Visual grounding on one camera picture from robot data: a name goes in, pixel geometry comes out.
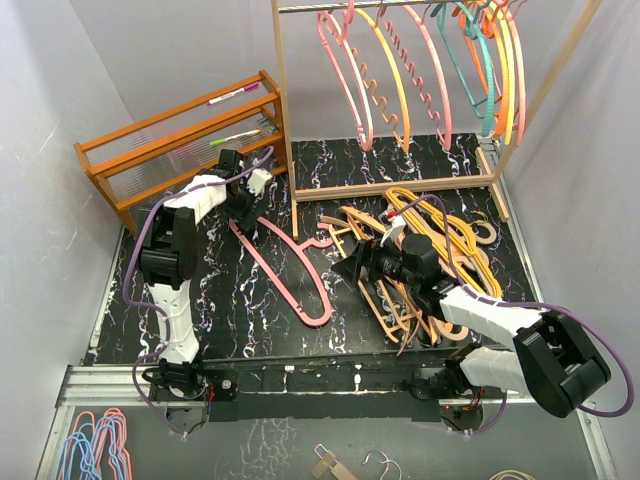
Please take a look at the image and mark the light wooden clothes rack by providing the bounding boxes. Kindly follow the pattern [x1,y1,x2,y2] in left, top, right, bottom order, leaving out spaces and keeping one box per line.
[269,0,604,239]

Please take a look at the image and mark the blue and pink wire hangers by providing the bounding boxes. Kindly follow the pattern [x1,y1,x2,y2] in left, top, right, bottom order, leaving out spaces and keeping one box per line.
[53,407,133,479]

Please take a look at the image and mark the orange wooden shelf rack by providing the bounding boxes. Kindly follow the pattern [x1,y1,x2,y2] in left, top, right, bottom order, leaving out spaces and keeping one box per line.
[74,70,290,235]

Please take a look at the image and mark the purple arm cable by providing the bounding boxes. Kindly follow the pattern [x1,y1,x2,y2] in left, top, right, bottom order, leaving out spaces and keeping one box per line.
[389,193,635,435]
[120,145,276,436]

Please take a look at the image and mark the teal wire hanger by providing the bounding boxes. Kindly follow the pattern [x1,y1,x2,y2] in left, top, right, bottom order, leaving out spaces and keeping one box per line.
[432,1,496,136]

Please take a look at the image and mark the orange plastic hanger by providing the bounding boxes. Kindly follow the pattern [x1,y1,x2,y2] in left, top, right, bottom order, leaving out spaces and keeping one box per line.
[450,1,515,136]

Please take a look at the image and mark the purple capped marker pen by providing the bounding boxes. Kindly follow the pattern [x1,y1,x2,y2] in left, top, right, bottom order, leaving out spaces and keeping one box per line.
[207,82,260,106]

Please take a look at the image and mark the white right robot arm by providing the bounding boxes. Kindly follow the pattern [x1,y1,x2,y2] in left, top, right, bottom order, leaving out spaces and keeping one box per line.
[331,234,611,418]

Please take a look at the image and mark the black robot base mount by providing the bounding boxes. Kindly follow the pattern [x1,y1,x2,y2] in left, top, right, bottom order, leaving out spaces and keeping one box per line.
[142,349,501,422]

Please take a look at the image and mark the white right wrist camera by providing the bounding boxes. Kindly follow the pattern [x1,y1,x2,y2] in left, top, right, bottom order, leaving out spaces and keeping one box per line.
[380,209,406,245]

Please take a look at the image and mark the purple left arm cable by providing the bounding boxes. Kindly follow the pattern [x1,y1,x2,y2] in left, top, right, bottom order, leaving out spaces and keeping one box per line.
[120,145,276,436]

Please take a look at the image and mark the wooden clip hanger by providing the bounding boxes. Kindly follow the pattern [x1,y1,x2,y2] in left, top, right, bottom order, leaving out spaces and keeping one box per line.
[311,444,357,480]

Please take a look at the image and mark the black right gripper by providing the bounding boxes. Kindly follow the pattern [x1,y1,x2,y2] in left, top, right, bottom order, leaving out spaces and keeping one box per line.
[332,231,419,289]

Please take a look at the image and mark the beige hanger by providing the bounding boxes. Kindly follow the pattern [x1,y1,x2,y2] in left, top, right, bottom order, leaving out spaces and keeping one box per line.
[429,217,498,346]

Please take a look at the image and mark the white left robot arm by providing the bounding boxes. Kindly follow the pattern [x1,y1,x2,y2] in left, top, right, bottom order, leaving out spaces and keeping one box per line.
[137,147,274,365]

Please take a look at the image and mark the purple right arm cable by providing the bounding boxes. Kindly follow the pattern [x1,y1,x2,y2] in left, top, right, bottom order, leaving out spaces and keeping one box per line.
[389,193,635,435]

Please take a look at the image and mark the yellow metal hanger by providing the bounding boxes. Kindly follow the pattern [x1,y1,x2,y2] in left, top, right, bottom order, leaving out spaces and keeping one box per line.
[487,1,517,145]

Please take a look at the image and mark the green capped marker pen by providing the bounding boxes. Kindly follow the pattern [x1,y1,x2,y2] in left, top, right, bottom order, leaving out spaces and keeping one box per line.
[209,128,262,147]

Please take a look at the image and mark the thick pink plastic hanger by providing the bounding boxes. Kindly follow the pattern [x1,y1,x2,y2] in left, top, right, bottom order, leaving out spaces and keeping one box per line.
[227,214,335,330]

